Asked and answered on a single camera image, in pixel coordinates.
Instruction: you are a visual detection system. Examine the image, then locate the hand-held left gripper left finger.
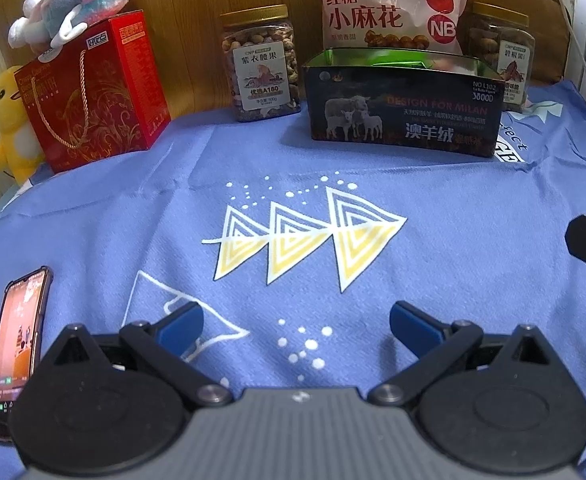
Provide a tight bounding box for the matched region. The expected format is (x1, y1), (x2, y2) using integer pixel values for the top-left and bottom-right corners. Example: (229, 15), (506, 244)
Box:
(38, 300), (232, 409)

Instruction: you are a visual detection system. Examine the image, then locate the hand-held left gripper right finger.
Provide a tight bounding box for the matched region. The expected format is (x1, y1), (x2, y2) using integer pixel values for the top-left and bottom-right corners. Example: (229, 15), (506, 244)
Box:
(369, 301), (557, 407)

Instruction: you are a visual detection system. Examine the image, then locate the dark tin box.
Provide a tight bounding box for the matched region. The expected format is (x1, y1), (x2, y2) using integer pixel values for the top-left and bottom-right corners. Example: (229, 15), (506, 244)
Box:
(302, 47), (505, 159)

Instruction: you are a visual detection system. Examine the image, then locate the green snack packet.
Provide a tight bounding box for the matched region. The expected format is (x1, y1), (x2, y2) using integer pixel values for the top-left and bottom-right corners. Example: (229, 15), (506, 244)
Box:
(367, 48), (428, 69)

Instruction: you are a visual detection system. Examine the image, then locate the blue printed cloth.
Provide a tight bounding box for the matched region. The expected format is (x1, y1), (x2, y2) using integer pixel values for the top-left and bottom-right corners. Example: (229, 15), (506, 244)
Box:
(0, 77), (586, 480)

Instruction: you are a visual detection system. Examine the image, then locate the smartphone with lit screen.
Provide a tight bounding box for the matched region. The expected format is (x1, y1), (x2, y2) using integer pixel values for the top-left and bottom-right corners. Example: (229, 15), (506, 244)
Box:
(0, 266), (54, 444)

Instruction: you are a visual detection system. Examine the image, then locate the pecan jar with gold lid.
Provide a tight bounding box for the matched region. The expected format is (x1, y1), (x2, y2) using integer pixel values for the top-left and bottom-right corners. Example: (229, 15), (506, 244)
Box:
(465, 2), (536, 114)

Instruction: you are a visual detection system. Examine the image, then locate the brown padded board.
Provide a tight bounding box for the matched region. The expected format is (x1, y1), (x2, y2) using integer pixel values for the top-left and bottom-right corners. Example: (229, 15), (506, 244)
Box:
(467, 0), (572, 87)

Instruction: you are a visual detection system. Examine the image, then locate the red gift box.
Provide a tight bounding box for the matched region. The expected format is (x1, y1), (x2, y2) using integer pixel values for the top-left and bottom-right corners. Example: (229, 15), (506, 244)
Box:
(25, 9), (172, 174)

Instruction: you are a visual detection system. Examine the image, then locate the yellow duck plush toy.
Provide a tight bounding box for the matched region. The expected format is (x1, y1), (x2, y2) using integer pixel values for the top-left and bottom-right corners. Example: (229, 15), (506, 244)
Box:
(0, 65), (47, 187)

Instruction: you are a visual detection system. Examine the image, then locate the cashew jar with gold lid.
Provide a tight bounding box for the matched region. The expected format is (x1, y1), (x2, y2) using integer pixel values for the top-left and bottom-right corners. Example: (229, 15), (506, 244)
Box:
(220, 4), (304, 122)

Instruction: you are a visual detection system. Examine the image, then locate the pink snack bag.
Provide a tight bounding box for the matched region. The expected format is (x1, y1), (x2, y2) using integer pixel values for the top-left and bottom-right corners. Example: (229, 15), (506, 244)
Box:
(298, 0), (472, 59)

